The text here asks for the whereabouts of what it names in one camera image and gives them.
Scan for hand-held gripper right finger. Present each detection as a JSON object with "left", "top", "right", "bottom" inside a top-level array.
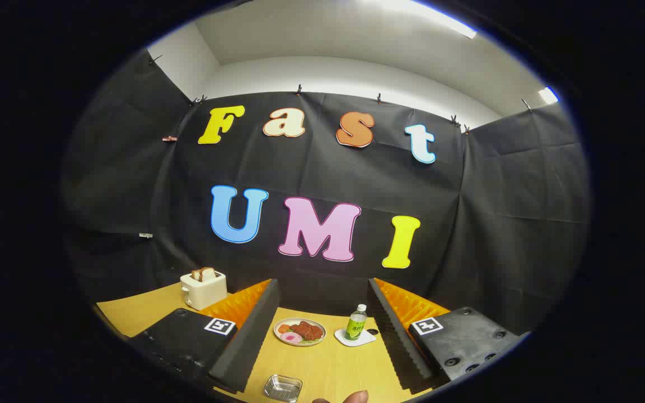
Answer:
[{"left": 367, "top": 278, "right": 530, "bottom": 391}]

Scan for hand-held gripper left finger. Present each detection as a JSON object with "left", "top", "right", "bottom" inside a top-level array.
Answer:
[{"left": 127, "top": 278, "right": 281, "bottom": 394}]

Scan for white square coaster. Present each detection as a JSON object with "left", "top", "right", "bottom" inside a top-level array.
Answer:
[{"left": 334, "top": 327, "right": 377, "bottom": 348}]

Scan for green label drink bottle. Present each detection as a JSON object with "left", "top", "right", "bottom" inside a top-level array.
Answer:
[{"left": 345, "top": 304, "right": 368, "bottom": 341}]

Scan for white plate with food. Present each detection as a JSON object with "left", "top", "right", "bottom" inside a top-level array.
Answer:
[{"left": 273, "top": 318, "right": 327, "bottom": 347}]

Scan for brown meat slices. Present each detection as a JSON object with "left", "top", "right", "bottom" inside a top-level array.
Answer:
[{"left": 291, "top": 321, "right": 324, "bottom": 341}]

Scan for cream toaster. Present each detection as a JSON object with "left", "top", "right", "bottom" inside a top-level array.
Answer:
[{"left": 180, "top": 270, "right": 228, "bottom": 311}]

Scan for black backdrop cloth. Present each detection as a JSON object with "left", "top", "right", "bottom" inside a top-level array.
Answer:
[{"left": 60, "top": 50, "right": 591, "bottom": 336}]

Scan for metal wire basket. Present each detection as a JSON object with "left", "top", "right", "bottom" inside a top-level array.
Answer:
[{"left": 263, "top": 374, "right": 303, "bottom": 403}]

